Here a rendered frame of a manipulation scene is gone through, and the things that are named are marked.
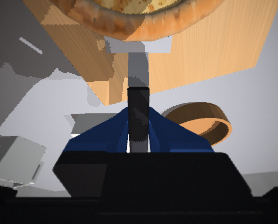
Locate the light wood cutting board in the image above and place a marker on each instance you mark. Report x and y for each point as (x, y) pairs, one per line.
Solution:
(228, 40)

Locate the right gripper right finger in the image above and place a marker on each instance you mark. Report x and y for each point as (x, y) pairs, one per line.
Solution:
(173, 137)

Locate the pizza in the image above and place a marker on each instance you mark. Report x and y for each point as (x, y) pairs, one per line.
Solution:
(137, 20)

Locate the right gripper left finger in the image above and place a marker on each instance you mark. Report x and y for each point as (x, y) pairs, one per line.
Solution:
(103, 137)

